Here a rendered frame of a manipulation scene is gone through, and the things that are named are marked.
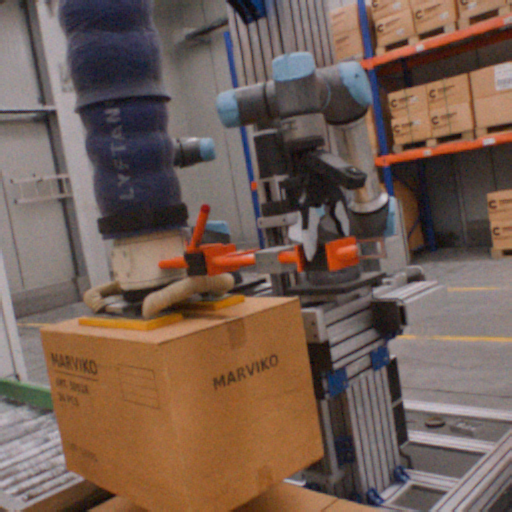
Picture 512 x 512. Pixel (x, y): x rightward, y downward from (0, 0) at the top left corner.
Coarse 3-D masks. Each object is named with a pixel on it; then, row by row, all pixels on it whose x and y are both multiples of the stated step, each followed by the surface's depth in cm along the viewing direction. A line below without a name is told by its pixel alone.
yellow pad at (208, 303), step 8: (208, 296) 159; (224, 296) 155; (232, 296) 156; (240, 296) 155; (176, 304) 161; (184, 304) 159; (192, 304) 156; (200, 304) 153; (208, 304) 151; (216, 304) 150; (224, 304) 152; (232, 304) 153
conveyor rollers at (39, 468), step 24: (0, 408) 300; (24, 408) 291; (0, 432) 258; (24, 432) 254; (48, 432) 251; (0, 456) 230; (24, 456) 227; (48, 456) 223; (0, 480) 211; (24, 480) 207; (48, 480) 204; (72, 480) 200
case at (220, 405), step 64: (192, 320) 142; (256, 320) 140; (64, 384) 162; (128, 384) 136; (192, 384) 128; (256, 384) 139; (64, 448) 169; (128, 448) 141; (192, 448) 127; (256, 448) 139; (320, 448) 152
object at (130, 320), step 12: (108, 312) 157; (132, 312) 153; (168, 312) 144; (84, 324) 159; (96, 324) 154; (108, 324) 150; (120, 324) 145; (132, 324) 141; (144, 324) 137; (156, 324) 139; (168, 324) 141
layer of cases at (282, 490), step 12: (264, 492) 167; (276, 492) 166; (288, 492) 165; (300, 492) 164; (312, 492) 163; (108, 504) 176; (120, 504) 175; (132, 504) 173; (252, 504) 162; (264, 504) 161; (276, 504) 160; (288, 504) 159; (300, 504) 157; (312, 504) 156; (324, 504) 155; (336, 504) 154; (348, 504) 153; (360, 504) 152
